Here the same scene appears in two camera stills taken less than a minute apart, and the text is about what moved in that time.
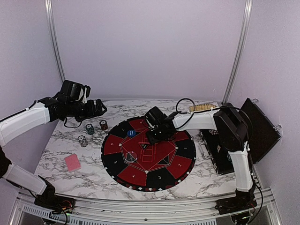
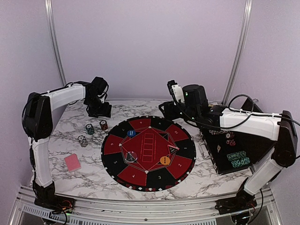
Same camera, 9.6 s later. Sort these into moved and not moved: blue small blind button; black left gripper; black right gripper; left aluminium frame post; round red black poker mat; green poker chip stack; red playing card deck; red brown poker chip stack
Moved: black left gripper; black right gripper
Not moved: round red black poker mat; red playing card deck; blue small blind button; green poker chip stack; red brown poker chip stack; left aluminium frame post
